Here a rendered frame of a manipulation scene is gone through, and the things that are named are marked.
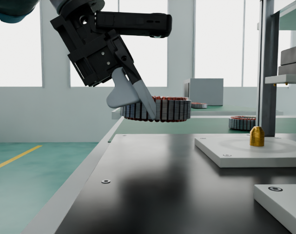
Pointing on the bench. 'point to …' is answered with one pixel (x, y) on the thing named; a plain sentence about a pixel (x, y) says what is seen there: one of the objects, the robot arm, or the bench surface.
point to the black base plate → (174, 190)
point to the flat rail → (281, 6)
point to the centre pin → (257, 137)
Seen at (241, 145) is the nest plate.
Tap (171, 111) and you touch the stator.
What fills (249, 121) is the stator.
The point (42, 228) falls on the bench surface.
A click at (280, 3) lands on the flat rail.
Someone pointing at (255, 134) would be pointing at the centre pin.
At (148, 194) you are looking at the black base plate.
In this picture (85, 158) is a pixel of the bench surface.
